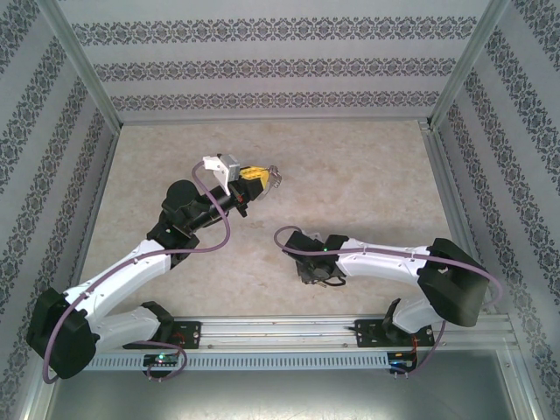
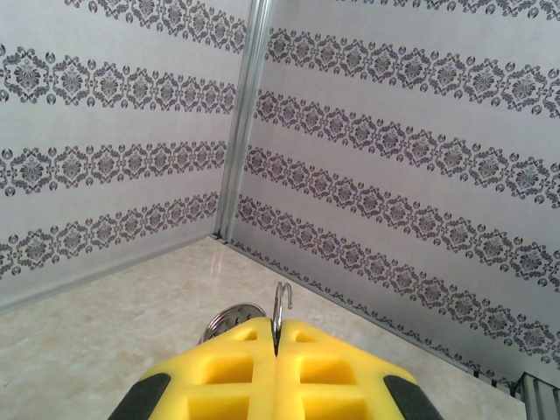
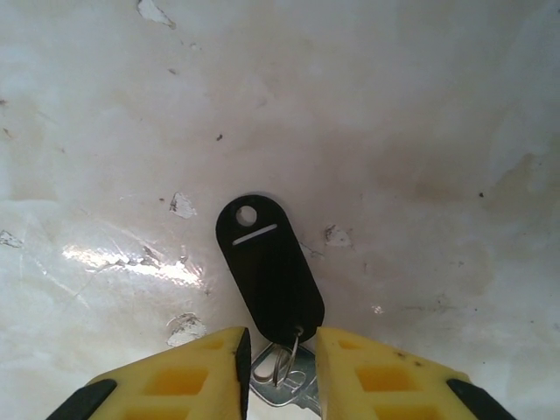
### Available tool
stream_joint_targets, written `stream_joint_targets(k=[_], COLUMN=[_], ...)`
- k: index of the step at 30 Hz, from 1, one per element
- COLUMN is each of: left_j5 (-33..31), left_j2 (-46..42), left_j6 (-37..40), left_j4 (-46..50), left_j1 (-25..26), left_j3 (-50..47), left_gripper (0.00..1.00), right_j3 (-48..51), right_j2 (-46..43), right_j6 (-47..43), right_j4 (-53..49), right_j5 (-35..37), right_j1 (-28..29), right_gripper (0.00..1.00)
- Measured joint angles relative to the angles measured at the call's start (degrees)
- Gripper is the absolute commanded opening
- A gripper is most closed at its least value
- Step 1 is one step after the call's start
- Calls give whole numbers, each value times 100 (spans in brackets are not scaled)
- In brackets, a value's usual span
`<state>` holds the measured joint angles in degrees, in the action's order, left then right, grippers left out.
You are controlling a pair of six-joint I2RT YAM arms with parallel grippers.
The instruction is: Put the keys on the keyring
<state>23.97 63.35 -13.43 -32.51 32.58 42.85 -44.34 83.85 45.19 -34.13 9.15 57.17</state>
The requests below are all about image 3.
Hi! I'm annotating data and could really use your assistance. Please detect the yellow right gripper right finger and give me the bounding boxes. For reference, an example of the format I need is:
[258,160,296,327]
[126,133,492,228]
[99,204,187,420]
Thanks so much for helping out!
[317,326,514,420]

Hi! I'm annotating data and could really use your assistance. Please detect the black plastic key tag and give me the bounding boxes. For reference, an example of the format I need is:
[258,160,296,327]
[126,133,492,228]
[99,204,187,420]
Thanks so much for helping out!
[215,191,326,347]

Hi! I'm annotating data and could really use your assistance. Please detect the silver key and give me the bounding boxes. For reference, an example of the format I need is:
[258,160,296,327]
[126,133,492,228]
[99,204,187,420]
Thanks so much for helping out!
[248,343,323,415]

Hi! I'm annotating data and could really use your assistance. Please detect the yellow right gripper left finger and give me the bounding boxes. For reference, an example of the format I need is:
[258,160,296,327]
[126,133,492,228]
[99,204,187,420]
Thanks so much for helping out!
[45,325,254,420]

